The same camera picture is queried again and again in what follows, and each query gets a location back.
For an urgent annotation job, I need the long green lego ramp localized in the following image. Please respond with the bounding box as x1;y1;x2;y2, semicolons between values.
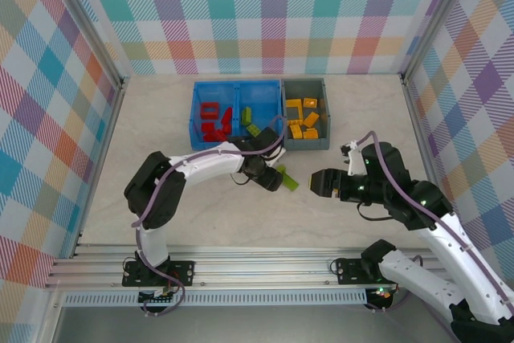
275;163;300;192

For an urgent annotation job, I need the blue plastic bin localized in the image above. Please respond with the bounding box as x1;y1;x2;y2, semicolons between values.
188;80;241;151
236;80;285;147

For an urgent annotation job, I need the grey plastic bin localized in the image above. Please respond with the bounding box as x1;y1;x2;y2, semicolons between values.
280;77;332;151

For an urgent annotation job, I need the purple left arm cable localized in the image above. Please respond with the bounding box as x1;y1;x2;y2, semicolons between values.
132;115;290;316

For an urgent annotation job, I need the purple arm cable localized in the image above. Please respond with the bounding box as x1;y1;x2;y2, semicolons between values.
132;115;290;316
355;130;514;343

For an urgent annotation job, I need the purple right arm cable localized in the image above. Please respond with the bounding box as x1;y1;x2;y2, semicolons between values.
355;130;514;343

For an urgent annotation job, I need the yellow lego window frame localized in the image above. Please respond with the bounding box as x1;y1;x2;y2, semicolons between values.
285;97;305;123

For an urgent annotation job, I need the aluminium side rail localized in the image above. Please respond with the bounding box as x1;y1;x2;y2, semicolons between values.
70;76;132;258
399;71;463;254

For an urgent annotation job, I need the aluminium front rail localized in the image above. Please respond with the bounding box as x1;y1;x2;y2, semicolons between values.
43;243;497;292

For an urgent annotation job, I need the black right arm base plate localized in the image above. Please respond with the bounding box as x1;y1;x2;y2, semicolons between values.
335;257;402;286

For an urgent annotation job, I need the slotted grey cable duct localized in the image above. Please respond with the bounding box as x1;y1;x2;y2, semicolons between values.
63;292;369;308

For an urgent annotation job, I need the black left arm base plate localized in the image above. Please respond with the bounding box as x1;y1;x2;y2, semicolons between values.
122;260;196;288

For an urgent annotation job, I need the aluminium corner post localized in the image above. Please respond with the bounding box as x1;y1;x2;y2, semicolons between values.
399;0;479;79
39;0;132;85

